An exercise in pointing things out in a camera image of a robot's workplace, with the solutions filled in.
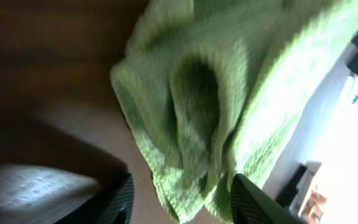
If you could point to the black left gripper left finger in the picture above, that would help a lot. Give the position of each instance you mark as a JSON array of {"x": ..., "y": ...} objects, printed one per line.
[{"x": 112, "y": 205}]

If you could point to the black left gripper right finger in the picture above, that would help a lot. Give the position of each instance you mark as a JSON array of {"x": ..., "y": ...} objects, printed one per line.
[{"x": 250, "y": 205}]

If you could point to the green microfibre cloth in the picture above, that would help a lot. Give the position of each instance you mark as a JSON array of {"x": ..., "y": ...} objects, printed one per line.
[{"x": 215, "y": 88}]

